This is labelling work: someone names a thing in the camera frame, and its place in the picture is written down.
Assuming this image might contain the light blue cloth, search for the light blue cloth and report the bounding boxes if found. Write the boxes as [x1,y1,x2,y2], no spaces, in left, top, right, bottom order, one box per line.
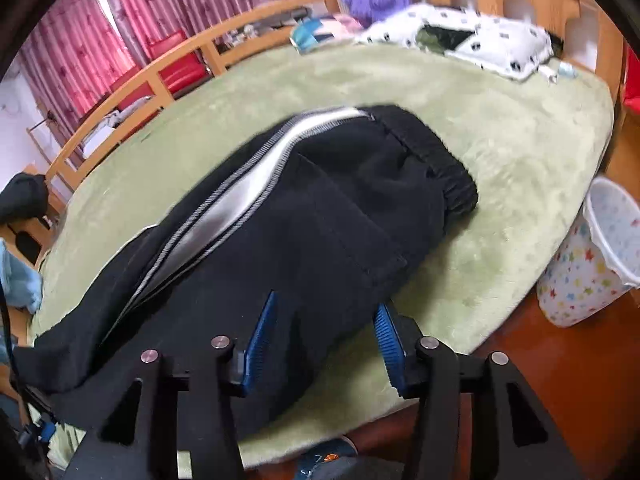
[0,237,43,313]

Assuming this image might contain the dark green cloth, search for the dark green cloth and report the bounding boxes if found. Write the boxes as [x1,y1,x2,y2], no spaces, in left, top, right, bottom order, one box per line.
[415,25,472,54]

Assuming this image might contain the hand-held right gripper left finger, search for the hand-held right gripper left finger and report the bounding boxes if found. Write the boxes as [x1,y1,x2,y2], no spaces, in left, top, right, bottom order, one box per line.
[65,290,278,480]

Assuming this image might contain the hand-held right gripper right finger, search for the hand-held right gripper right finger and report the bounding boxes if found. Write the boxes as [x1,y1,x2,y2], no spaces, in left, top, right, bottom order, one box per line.
[374,301,583,480]

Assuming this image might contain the black cloth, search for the black cloth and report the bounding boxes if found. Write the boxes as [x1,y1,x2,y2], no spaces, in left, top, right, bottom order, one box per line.
[0,172,51,226]

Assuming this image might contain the star print waste bin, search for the star print waste bin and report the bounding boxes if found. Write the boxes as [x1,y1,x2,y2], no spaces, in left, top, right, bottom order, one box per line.
[536,176,640,328]

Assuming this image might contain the blue shoe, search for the blue shoe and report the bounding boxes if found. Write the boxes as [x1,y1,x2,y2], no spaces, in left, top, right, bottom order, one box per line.
[295,437,358,480]

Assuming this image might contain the red patterned curtain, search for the red patterned curtain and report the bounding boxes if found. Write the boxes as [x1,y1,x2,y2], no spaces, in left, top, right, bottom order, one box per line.
[20,0,261,126]

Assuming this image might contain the white pillow with black dots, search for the white pillow with black dots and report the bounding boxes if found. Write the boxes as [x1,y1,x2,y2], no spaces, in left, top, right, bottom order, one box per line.
[357,2,556,81]

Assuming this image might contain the green plush blanket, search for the green plush blanket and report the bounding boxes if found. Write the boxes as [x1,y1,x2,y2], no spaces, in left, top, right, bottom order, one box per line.
[27,42,616,471]

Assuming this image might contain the red chair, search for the red chair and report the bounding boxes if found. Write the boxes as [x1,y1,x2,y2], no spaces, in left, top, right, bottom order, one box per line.
[145,30,211,96]

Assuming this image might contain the black pants with white stripe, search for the black pants with white stripe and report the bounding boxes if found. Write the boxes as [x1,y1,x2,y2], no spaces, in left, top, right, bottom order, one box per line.
[12,104,480,448]

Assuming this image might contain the black cable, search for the black cable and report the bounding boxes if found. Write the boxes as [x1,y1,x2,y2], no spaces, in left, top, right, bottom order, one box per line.
[0,285,21,366]

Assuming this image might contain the teal packet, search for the teal packet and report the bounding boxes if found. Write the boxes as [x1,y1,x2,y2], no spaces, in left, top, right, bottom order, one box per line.
[290,17,326,53]

